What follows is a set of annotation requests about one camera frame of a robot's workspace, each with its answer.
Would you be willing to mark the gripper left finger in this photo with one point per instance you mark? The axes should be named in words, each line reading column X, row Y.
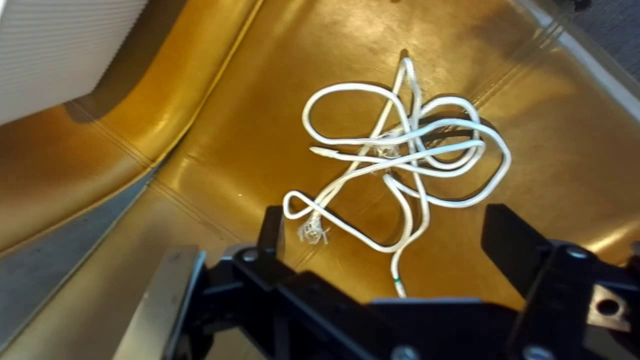
column 280, row 295

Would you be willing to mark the mustard leather couch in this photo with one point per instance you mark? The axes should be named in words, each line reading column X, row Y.
column 310, row 100

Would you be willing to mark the white ribbed cushion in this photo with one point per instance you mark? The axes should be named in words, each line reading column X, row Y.
column 50, row 50

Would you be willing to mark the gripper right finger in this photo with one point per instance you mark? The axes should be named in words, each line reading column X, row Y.
column 555, row 280

